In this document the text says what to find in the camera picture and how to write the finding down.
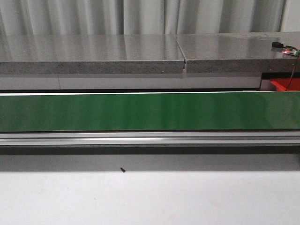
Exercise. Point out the grey stone counter slab left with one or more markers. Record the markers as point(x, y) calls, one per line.
point(90, 54)

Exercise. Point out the grey stone counter slab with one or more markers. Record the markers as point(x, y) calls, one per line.
point(90, 54)
point(237, 52)

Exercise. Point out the green conveyor belt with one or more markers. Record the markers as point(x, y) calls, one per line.
point(150, 111)

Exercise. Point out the grey stone counter slab right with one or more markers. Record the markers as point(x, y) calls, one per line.
point(237, 52)

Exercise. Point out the red plastic tray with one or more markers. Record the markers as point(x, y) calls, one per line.
point(284, 84)

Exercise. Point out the small sensor circuit board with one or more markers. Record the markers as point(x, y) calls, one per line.
point(287, 49)

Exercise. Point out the white pleated curtain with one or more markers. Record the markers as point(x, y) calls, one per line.
point(147, 16)

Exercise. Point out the aluminium conveyor frame rail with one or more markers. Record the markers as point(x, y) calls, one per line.
point(153, 138)

